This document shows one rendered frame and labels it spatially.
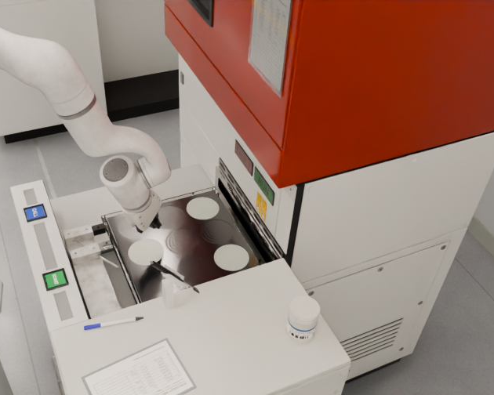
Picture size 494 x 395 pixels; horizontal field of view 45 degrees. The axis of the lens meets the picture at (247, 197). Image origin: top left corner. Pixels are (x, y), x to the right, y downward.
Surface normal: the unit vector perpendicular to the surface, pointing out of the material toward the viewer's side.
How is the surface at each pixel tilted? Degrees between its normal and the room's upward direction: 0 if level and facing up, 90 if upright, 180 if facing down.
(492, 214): 90
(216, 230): 0
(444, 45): 90
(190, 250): 0
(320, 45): 90
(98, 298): 0
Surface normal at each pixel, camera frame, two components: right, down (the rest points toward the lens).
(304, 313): 0.06, -0.73
